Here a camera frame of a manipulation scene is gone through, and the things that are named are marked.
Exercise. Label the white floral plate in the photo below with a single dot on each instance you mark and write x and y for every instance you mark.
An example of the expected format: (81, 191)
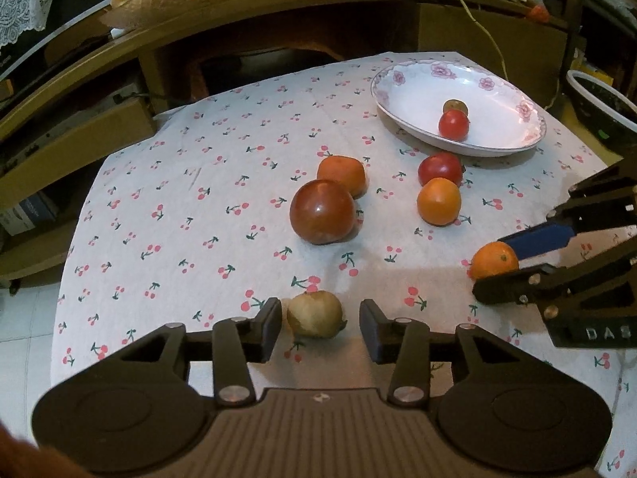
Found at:
(428, 94)

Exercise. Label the cherry print tablecloth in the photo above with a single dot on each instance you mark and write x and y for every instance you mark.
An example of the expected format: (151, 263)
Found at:
(199, 239)

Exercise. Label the small red tomato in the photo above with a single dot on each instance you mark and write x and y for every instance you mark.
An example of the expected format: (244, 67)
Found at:
(453, 125)

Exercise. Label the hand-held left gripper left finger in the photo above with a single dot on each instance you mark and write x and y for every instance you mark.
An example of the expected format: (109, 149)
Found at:
(273, 331)

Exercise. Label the small orange tangerine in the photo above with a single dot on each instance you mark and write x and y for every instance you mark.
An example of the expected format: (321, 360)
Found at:
(490, 261)

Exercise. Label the black basin with white rim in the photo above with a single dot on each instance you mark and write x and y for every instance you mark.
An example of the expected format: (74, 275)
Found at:
(604, 109)

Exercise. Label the white lace cloth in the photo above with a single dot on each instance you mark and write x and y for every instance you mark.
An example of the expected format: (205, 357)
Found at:
(25, 5)

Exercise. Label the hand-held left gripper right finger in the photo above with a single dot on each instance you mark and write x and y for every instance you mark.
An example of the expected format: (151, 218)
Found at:
(370, 331)

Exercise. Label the small beige round fruit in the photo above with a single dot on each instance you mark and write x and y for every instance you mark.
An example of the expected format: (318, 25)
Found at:
(314, 313)

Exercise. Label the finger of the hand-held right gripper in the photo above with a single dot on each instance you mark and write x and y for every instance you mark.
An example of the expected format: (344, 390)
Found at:
(542, 239)
(572, 284)

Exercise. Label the wooden desk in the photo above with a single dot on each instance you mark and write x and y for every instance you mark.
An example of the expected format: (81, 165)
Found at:
(298, 7)

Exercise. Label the small red object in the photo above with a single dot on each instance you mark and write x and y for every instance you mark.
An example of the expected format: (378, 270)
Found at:
(539, 13)

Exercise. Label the small brown round fruit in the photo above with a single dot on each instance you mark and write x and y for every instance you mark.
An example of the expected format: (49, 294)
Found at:
(455, 106)

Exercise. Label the large dark red tomato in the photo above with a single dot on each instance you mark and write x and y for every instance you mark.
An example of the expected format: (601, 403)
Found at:
(322, 211)

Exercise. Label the orange-red persimmon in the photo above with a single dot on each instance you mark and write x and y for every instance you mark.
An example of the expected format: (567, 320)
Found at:
(343, 172)

